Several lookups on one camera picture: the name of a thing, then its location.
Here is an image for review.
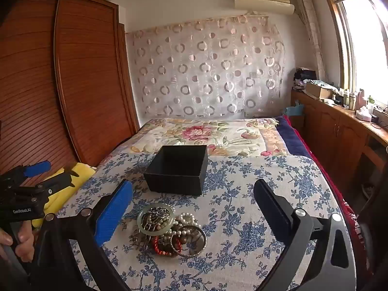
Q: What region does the tangle of dark metal chains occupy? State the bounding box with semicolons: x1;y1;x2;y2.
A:
133;208;172;251

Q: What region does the pile of clothes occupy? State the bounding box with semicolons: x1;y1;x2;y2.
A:
292;68;317;90

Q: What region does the navy and red blanket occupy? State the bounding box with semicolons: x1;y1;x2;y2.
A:
277;114;368;279

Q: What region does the silver bangle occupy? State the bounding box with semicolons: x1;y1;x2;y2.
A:
170;226;208;259

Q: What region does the circle-patterned curtain cloth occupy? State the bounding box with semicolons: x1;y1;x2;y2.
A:
126;15;287;121

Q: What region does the pale floral window curtain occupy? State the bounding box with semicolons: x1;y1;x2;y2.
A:
293;0;328;81

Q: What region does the window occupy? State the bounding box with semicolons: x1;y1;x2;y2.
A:
321;0;388;107

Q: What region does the wooden wardrobe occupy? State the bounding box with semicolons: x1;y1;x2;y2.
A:
0;0;140;186

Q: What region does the cardboard box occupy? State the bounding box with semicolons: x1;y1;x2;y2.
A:
305;82;334;100

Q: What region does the white tissue box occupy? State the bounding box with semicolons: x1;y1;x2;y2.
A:
355;109;373;122

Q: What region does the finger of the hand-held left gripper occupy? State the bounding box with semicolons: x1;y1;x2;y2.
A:
0;161;52;190
30;168;80;201

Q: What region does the white pearl bracelet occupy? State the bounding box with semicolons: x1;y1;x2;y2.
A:
159;227;189;243
178;212;202;228

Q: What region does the light blue bag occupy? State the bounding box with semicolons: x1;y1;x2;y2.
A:
285;103;305;117

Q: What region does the red cord bracelet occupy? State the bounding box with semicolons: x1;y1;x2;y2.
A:
151;236;174;257

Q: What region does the green jade bangle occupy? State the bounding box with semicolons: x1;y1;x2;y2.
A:
137;206;176;236

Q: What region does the dark wooden chair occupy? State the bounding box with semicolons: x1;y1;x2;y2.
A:
359;145;388;291

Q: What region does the black jewelry box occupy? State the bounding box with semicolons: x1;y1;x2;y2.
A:
143;145;209;197

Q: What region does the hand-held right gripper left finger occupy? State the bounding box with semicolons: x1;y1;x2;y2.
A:
30;179;134;291

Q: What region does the person's left hand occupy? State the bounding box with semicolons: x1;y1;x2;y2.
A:
0;221;35;263

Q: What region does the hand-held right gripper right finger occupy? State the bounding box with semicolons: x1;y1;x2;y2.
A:
254;179;357;291

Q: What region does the pink floral quilt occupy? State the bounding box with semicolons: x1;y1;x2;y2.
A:
113;117;292;159

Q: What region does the wooden cabinet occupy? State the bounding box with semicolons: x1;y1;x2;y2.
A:
290;89;388;188

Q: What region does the yellow cloth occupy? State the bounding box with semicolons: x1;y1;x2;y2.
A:
32;162;97;228

